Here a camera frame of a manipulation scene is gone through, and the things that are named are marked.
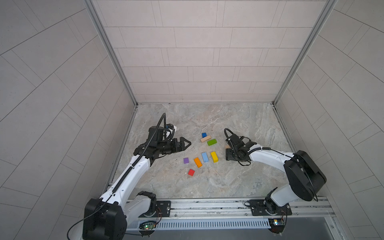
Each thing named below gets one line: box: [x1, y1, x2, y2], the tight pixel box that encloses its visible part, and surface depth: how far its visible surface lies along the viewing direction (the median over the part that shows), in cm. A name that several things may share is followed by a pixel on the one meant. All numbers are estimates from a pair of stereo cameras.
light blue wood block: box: [201, 152, 209, 163], surface depth 90 cm
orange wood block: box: [194, 157, 203, 168], surface depth 88 cm
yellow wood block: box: [210, 151, 219, 163], surface depth 88 cm
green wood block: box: [207, 138, 217, 146], surface depth 97 cm
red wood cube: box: [188, 169, 195, 177], surface depth 84 cm
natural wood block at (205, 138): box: [200, 135, 212, 143], surface depth 98 cm
